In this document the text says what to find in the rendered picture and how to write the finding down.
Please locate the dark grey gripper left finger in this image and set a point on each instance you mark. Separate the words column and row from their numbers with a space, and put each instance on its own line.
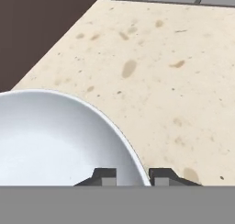
column 104, row 174

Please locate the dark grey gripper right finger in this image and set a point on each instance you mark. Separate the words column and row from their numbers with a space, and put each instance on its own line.
column 161, row 173

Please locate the white bowl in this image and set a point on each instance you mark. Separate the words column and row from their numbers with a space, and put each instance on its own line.
column 58, row 142

